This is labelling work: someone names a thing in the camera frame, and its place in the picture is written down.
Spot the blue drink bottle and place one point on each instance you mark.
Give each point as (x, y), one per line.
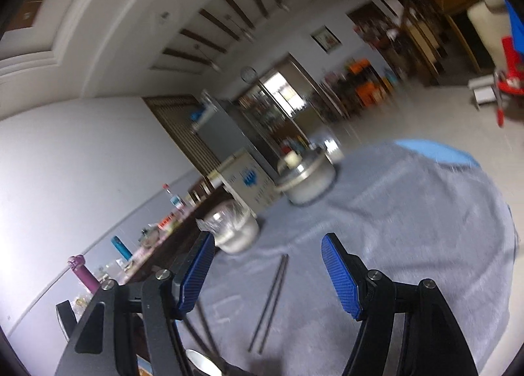
(121, 247)

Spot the glass display cabinet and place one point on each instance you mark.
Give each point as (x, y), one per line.
(266, 114)

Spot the framed wall picture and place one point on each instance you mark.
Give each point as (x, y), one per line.
(326, 38)

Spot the round wall clock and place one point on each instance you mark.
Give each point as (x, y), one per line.
(247, 73)

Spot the grey tablecloth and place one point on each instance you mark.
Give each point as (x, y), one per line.
(389, 216)

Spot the small white stool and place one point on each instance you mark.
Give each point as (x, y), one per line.
(483, 89)

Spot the wooden slatted panel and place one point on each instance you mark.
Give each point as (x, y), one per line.
(180, 130)

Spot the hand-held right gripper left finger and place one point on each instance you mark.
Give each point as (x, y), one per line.
(196, 273)

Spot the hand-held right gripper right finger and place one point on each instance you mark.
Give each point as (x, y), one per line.
(339, 277)

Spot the white bowl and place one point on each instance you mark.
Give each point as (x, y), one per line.
(239, 236)

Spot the pair of dark chopsticks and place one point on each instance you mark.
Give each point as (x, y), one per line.
(267, 302)

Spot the metal pot with lid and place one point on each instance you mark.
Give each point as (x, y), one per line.
(305, 179)

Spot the long dark chopstick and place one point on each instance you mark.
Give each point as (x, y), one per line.
(273, 306)
(190, 339)

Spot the blue round table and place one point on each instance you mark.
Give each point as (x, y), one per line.
(442, 153)

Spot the white chest freezer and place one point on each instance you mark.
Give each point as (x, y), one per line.
(249, 183)

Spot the red child chair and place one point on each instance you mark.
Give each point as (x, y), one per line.
(509, 69)

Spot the beige armchair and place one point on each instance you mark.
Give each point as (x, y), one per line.
(487, 20)

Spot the clear plastic bag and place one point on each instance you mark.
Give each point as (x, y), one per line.
(223, 216)

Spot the grey refrigerator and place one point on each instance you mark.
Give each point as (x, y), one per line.
(221, 130)

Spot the purple thermos bottle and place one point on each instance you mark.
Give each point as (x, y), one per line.
(80, 273)

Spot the white plastic spoon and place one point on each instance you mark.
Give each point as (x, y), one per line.
(201, 363)

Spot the red capped water bottle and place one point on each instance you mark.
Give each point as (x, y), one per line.
(176, 200)

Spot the carved wooden sideboard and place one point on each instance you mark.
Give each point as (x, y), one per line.
(163, 249)

